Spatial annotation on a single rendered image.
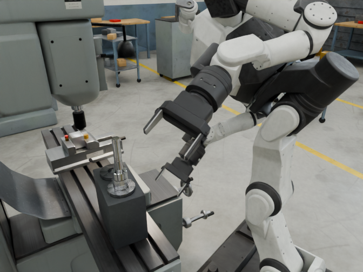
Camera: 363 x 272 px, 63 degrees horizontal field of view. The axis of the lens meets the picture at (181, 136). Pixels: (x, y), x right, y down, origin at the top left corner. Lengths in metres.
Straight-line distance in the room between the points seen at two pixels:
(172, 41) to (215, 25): 4.64
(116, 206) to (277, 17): 0.71
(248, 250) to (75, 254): 0.81
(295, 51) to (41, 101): 0.82
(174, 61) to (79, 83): 4.62
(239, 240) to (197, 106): 1.06
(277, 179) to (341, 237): 1.63
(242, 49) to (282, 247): 0.85
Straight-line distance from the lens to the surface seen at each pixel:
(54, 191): 1.49
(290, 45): 0.79
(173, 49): 5.64
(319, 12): 0.85
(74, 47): 1.13
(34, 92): 1.12
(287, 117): 0.96
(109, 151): 1.53
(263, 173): 1.13
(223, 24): 0.99
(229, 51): 0.70
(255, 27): 1.02
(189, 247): 2.34
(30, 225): 1.56
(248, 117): 1.23
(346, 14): 8.95
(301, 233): 2.61
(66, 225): 1.39
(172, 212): 1.61
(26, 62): 1.10
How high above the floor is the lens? 1.75
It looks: 28 degrees down
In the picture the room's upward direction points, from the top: straight up
